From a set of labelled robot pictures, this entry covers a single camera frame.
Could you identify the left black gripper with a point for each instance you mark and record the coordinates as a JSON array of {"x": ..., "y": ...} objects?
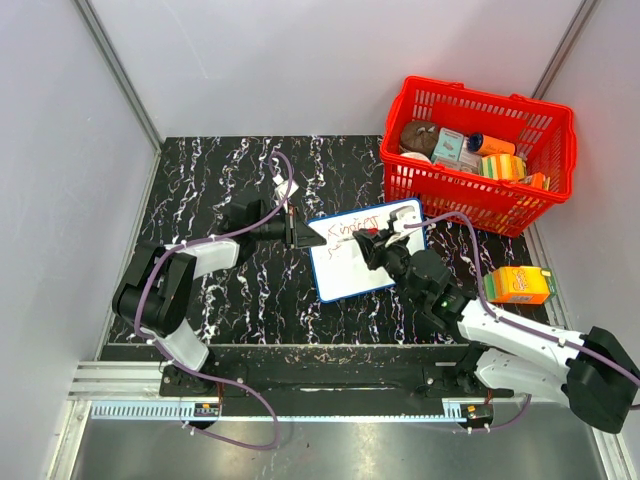
[{"x": 297, "y": 233}]

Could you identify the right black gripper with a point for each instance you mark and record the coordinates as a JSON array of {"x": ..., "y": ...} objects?
[{"x": 371, "y": 241}]

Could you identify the blue framed whiteboard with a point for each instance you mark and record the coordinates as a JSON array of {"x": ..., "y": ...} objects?
[{"x": 340, "y": 271}]

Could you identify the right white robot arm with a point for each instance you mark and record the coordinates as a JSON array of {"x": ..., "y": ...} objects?
[{"x": 589, "y": 373}]

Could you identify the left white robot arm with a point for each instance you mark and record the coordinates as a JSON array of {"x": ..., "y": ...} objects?
[{"x": 154, "y": 292}]

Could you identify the white round lid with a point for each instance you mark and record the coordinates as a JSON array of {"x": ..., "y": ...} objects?
[{"x": 416, "y": 156}]

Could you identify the brown round bun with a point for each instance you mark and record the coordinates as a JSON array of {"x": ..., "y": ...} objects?
[{"x": 419, "y": 136}]

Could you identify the teal small box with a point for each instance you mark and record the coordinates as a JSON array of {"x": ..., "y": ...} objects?
[{"x": 448, "y": 146}]

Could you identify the pale pink box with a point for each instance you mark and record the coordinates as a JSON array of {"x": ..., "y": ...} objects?
[{"x": 469, "y": 162}]

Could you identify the red plastic shopping basket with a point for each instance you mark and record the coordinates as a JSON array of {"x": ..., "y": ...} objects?
[{"x": 542, "y": 132}]

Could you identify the orange tube blue cap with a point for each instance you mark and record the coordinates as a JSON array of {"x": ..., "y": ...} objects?
[{"x": 485, "y": 145}]

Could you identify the orange juice carton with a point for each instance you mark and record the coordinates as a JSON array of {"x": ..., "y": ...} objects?
[{"x": 528, "y": 285}]

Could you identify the yellow green sponge pack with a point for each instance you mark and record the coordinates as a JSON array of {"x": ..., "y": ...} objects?
[{"x": 503, "y": 167}]

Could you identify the orange snack box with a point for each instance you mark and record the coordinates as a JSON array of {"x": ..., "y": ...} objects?
[{"x": 536, "y": 180}]

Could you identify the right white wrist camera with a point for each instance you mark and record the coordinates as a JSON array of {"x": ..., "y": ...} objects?
[{"x": 402, "y": 223}]

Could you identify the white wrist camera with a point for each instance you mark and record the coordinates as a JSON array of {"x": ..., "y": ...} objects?
[
  {"x": 402, "y": 223},
  {"x": 284, "y": 189}
]

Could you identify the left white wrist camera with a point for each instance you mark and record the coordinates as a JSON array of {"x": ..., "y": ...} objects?
[{"x": 284, "y": 189}]

